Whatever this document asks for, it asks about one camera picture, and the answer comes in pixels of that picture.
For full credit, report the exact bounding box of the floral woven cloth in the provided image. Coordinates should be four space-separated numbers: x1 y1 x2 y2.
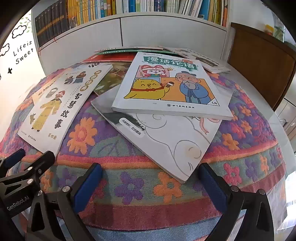
0 59 288 241

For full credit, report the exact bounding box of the white grey ink-painting book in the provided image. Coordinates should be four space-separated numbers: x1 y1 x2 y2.
91 82 234 183

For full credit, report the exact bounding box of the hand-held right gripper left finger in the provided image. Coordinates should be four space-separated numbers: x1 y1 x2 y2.
25 163 104 241

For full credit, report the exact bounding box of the olive picture book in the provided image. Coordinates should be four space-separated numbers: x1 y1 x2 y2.
92 62 132 96

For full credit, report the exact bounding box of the green book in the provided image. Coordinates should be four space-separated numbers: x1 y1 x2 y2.
94 47 167 56

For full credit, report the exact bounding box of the comic book with yellow chick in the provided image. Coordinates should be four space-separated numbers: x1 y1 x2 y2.
111 51 234 121

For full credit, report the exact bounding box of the red book with donkey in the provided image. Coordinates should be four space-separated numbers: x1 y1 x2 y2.
81 54 137 64

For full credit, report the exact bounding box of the row of colourful books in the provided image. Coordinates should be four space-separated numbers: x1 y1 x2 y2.
66 0 229 27

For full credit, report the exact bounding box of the lettering wall decal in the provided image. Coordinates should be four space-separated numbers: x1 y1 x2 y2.
13 40 35 65

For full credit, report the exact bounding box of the white bookshelf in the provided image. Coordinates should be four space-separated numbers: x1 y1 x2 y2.
31 0 234 70

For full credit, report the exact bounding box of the white book yellow-robed figure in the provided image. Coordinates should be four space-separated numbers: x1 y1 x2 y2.
17 63 114 158

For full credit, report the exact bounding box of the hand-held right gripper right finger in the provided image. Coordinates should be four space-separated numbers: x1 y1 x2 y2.
198 163 274 241

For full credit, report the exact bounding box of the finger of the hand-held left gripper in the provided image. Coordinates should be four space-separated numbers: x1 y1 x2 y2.
0 149 26 173
0 151 56 186

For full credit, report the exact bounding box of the white thin book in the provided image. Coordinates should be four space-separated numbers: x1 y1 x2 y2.
159 46 232 74

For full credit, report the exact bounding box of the white drawer cabinet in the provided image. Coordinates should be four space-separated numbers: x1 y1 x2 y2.
274 97 296 139

